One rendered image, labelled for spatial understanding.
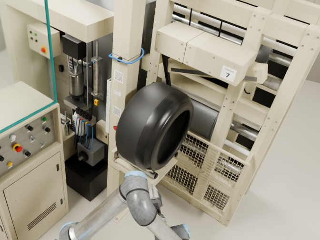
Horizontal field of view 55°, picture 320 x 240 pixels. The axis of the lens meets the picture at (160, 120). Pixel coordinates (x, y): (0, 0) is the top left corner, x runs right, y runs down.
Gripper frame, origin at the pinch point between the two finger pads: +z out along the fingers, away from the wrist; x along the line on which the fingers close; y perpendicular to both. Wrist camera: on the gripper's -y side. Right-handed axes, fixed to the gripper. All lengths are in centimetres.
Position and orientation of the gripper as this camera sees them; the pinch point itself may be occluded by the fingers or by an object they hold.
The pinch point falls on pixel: (152, 185)
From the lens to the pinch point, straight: 202.5
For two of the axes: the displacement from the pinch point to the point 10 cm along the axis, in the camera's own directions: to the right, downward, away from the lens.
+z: -1.8, -9.6, 2.0
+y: 1.2, 1.8, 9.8
